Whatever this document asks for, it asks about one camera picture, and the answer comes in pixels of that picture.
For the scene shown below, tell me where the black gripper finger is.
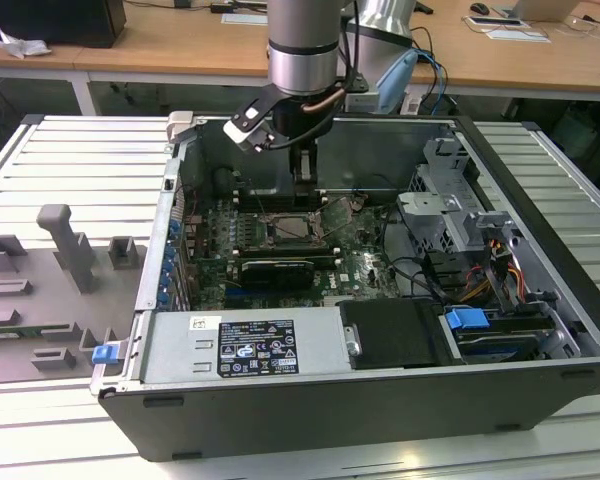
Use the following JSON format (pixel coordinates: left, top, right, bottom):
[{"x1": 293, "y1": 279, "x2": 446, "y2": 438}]
[
  {"x1": 305, "y1": 141, "x2": 318, "y2": 194},
  {"x1": 289, "y1": 142, "x2": 305, "y2": 194}
]

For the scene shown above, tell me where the black RAM slot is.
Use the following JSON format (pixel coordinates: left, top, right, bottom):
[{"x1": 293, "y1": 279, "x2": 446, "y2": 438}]
[
  {"x1": 238, "y1": 191, "x2": 327, "y2": 203},
  {"x1": 237, "y1": 249, "x2": 340, "y2": 260},
  {"x1": 237, "y1": 242, "x2": 332, "y2": 253},
  {"x1": 237, "y1": 200, "x2": 327, "y2": 212}
]

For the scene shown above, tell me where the CPU socket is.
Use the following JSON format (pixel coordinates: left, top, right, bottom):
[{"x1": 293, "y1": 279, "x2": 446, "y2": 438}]
[{"x1": 262, "y1": 211, "x2": 329, "y2": 249}]

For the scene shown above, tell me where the green motherboard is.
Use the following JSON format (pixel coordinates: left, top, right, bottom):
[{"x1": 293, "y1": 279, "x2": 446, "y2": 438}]
[{"x1": 179, "y1": 192, "x2": 406, "y2": 311}]

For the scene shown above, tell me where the black graphics card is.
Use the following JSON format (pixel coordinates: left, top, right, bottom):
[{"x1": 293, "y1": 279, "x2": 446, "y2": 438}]
[{"x1": 239, "y1": 257, "x2": 316, "y2": 292}]

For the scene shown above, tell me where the white paper sheet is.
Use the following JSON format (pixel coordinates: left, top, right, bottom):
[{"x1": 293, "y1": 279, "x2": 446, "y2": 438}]
[
  {"x1": 221, "y1": 13, "x2": 269, "y2": 26},
  {"x1": 486, "y1": 28, "x2": 552, "y2": 44}
]

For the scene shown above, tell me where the grey case corner latch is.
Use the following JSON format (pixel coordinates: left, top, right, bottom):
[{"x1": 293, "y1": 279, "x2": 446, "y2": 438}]
[{"x1": 165, "y1": 110, "x2": 198, "y2": 146}]

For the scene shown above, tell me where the silver metal disk cage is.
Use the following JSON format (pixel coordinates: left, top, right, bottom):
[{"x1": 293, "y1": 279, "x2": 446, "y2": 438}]
[{"x1": 397, "y1": 137, "x2": 522, "y2": 257}]

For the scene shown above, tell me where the black plastic shroud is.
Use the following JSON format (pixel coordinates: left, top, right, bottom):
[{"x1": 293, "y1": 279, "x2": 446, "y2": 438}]
[{"x1": 339, "y1": 298, "x2": 462, "y2": 371}]

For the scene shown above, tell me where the white flat device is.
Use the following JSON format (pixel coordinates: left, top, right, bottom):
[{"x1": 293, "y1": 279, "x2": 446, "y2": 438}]
[{"x1": 462, "y1": 14, "x2": 527, "y2": 29}]

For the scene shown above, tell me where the silver power supply with label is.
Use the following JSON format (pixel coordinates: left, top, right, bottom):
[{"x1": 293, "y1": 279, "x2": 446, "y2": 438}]
[{"x1": 139, "y1": 307, "x2": 355, "y2": 384}]

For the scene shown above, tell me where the black open PC case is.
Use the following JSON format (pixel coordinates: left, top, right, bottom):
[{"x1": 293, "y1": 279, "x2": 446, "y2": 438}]
[{"x1": 88, "y1": 110, "x2": 600, "y2": 464}]

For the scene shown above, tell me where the hard disk drive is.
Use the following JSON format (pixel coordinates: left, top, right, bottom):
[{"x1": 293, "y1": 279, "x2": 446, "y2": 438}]
[{"x1": 457, "y1": 332, "x2": 549, "y2": 363}]

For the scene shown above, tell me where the silver laptop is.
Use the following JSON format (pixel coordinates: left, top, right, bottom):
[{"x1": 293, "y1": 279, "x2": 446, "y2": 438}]
[{"x1": 509, "y1": 0, "x2": 572, "y2": 24}]

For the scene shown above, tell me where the black computer box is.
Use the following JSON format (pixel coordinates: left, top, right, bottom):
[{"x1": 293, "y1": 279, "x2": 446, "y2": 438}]
[{"x1": 0, "y1": 0, "x2": 127, "y2": 50}]

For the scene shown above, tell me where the blue plastic case latch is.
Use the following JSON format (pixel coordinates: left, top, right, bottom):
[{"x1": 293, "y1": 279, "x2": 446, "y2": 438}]
[{"x1": 92, "y1": 343, "x2": 119, "y2": 365}]

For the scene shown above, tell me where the grey parts rack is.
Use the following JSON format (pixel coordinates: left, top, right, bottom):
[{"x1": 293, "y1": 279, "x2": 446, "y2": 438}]
[{"x1": 0, "y1": 203, "x2": 149, "y2": 386}]

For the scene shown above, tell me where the crumpled white paper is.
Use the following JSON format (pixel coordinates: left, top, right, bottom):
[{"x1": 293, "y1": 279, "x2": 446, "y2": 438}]
[{"x1": 0, "y1": 28, "x2": 52, "y2": 59}]

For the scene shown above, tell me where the green RAM stick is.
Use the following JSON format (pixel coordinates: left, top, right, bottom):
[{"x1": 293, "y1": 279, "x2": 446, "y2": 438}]
[{"x1": 0, "y1": 324, "x2": 69, "y2": 336}]

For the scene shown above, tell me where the black internal cable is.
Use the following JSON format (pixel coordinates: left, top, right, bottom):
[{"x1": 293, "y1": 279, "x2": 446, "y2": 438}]
[{"x1": 379, "y1": 204, "x2": 447, "y2": 307}]

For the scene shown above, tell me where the blue cable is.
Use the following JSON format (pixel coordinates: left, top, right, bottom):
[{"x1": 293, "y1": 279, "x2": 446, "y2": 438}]
[{"x1": 412, "y1": 47, "x2": 449, "y2": 117}]

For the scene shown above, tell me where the wooden desk white frame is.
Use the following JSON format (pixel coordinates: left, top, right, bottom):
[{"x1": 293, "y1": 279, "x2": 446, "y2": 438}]
[{"x1": 0, "y1": 0, "x2": 600, "y2": 117}]

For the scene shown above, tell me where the blue disk carrier handle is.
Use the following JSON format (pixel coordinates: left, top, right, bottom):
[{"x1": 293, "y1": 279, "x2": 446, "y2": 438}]
[{"x1": 442, "y1": 307, "x2": 489, "y2": 331}]

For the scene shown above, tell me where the orange yellow wire bundle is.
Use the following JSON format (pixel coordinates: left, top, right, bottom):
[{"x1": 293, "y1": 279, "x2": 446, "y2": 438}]
[{"x1": 462, "y1": 264, "x2": 525, "y2": 302}]

